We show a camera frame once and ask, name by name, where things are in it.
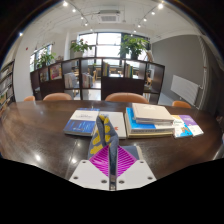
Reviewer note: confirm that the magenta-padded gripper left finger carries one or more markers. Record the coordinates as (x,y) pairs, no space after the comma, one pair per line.
(85,174)

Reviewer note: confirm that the blue towel with yellow letters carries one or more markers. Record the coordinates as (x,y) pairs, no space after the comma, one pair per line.
(103,133)

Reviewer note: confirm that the large blue-covered book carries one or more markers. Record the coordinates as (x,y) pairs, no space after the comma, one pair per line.
(133,125)

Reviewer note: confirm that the purple and white booklet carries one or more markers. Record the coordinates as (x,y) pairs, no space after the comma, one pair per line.
(193,125)

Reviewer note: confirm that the ceiling spot lights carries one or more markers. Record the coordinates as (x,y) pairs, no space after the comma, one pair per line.
(160,5)

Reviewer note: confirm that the ceiling air conditioner unit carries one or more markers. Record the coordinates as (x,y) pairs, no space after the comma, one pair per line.
(109,16)

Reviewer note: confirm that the white wall radiator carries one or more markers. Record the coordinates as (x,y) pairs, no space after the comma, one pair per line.
(185,89)

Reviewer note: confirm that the dark open shelf unit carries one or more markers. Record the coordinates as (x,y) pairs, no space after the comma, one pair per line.
(121,85)

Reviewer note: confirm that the potted green plant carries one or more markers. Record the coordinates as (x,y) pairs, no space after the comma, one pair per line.
(133,44)
(80,46)
(45,58)

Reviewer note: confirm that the grey-white hardcover book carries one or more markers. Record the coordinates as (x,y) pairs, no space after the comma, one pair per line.
(151,113)

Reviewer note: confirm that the orange chair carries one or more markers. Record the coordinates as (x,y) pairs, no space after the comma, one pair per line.
(126,97)
(57,96)
(181,104)
(29,98)

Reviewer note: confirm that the blue and white book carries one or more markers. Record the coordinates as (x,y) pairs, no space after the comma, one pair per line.
(80,125)

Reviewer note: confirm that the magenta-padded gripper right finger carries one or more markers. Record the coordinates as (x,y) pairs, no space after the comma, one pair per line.
(140,174)

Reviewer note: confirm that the tall wall bookcase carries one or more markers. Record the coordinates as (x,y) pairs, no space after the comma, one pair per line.
(6,86)

